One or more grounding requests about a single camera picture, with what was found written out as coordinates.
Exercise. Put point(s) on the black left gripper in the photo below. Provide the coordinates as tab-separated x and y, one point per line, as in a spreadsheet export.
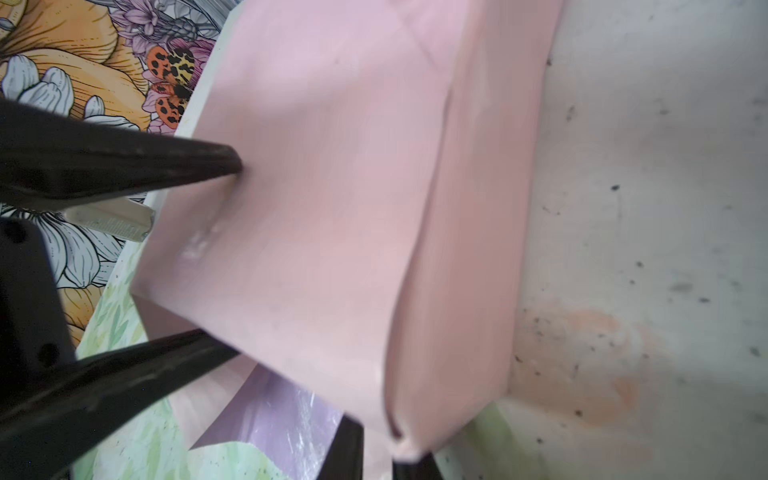
54	412

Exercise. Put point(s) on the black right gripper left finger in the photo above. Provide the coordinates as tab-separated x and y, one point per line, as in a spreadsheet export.
344	459

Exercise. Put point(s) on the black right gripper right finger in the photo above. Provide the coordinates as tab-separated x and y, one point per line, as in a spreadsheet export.
424	469

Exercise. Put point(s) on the purple and pink wrapping paper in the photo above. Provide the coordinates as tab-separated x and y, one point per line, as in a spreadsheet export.
367	259

